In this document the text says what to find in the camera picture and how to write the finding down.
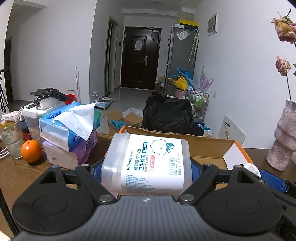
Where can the yellow bag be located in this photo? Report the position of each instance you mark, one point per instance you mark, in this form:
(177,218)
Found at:
(180,83)

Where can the wire rack with bottles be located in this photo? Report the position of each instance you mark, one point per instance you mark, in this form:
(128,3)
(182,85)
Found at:
(199,103)

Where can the blue tissue pack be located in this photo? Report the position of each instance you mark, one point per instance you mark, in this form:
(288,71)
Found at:
(70,125)

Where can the cotton swab plastic box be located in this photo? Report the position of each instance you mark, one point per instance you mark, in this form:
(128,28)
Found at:
(146,165)

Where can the black bag on chair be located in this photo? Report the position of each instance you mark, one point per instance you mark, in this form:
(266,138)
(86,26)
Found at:
(169,115)

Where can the orange fruit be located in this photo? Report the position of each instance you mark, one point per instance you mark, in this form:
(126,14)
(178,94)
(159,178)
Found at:
(31,151)

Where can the pink textured vase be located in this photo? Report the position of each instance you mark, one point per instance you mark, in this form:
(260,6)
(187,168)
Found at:
(283,147)

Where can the black gripper on container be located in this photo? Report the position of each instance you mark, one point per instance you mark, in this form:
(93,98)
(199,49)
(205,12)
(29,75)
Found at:
(49,93)

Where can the grey refrigerator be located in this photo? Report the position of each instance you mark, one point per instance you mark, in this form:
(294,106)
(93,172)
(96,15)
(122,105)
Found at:
(181,53)

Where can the red cardboard box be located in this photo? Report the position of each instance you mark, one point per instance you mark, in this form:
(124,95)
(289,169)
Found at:
(225,154)

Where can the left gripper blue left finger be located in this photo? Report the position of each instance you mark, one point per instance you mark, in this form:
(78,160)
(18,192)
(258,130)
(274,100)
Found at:
(95,170)

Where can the purple feather decoration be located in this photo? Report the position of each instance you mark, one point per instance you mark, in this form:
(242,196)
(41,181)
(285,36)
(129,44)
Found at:
(205,82)

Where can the clear food storage container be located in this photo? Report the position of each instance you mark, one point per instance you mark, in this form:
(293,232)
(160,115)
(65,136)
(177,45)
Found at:
(34,111)

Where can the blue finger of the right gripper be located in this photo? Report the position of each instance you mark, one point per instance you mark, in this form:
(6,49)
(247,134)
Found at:
(273,181)

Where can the dark entrance door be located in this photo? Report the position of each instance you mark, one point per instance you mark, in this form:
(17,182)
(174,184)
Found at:
(140,57)

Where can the clear glass with straw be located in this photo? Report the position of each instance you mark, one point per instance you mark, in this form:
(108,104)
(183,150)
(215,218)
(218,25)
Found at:
(12,136)

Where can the camera tripod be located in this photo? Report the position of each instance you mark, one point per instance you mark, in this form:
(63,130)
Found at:
(4,102)

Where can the yellow black box on fridge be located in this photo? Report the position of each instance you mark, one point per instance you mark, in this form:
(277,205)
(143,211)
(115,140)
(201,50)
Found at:
(188,23)

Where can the purple tissue pack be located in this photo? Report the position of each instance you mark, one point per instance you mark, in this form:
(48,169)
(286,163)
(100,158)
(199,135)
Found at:
(69,160)

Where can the white board on floor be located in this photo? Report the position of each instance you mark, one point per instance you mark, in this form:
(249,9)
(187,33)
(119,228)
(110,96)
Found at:
(230,131)

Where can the white spray bottle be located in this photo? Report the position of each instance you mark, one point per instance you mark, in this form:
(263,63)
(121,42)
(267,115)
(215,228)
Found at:
(253,169)

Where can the cardboard box on floor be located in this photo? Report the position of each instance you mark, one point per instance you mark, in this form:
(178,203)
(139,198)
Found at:
(116,120)

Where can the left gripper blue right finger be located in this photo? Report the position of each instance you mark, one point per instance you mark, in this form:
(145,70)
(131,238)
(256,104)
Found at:
(197,170)

